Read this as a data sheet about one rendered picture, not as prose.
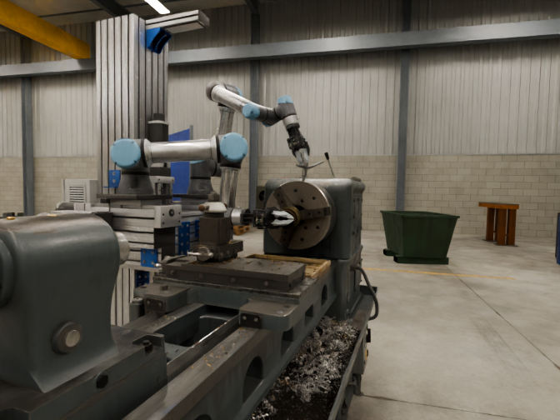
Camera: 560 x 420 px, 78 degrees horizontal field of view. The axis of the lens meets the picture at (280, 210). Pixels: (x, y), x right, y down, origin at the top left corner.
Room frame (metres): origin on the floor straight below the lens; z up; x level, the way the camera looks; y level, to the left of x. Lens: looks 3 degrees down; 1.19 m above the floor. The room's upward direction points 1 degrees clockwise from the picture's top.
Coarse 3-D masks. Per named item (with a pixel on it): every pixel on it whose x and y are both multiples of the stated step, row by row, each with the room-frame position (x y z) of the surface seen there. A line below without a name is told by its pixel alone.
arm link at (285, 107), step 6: (282, 96) 1.74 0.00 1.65; (288, 96) 1.74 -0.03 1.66; (282, 102) 1.73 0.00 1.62; (288, 102) 1.73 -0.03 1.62; (276, 108) 1.76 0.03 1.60; (282, 108) 1.73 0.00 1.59; (288, 108) 1.73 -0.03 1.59; (294, 108) 1.75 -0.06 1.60; (282, 114) 1.74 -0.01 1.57; (288, 114) 1.72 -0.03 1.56; (294, 114) 1.73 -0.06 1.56
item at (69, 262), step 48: (0, 240) 0.41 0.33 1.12; (48, 240) 0.44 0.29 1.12; (96, 240) 0.50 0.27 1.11; (0, 288) 0.40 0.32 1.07; (48, 288) 0.43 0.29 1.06; (96, 288) 0.50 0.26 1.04; (0, 336) 0.42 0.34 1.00; (48, 336) 0.44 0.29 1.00; (96, 336) 0.50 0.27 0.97; (144, 336) 0.58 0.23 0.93; (0, 384) 0.43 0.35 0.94; (48, 384) 0.42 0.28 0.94; (96, 384) 0.45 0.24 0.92; (144, 384) 0.54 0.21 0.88
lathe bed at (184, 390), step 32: (288, 256) 1.72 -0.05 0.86; (320, 288) 1.40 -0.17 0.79; (160, 320) 0.84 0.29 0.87; (192, 320) 0.91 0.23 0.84; (224, 320) 0.93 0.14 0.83; (192, 352) 0.69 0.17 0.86; (224, 352) 0.67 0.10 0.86; (256, 352) 0.81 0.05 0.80; (288, 352) 1.02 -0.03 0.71; (192, 384) 0.56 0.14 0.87; (224, 384) 0.67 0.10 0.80; (256, 384) 0.83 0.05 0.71; (128, 416) 0.48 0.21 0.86; (160, 416) 0.48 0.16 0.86; (192, 416) 0.57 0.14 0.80; (224, 416) 0.67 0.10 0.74
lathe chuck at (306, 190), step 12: (288, 192) 1.59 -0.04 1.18; (300, 192) 1.57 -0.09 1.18; (312, 192) 1.55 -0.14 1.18; (324, 192) 1.57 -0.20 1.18; (276, 204) 1.61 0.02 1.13; (300, 204) 1.57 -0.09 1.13; (312, 204) 1.55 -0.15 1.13; (324, 204) 1.53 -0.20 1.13; (276, 228) 1.61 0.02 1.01; (300, 228) 1.57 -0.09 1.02; (312, 228) 1.55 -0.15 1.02; (324, 228) 1.53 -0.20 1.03; (276, 240) 1.61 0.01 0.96; (300, 240) 1.57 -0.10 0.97; (312, 240) 1.55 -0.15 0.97
